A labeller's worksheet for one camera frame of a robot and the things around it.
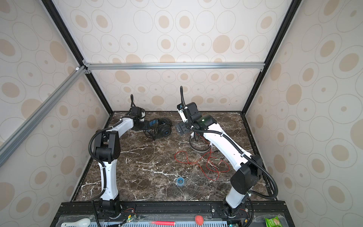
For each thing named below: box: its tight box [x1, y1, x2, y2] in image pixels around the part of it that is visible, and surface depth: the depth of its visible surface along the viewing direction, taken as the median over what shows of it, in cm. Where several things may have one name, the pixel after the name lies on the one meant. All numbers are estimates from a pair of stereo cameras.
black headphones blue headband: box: [144, 116, 173, 141], surface depth 104 cm
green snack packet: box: [264, 215, 284, 227], surface depth 70 cm
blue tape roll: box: [176, 176, 185, 187], surface depth 85 cm
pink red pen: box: [148, 220, 176, 227], surface depth 71 cm
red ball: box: [194, 215, 205, 227], surface depth 70 cm
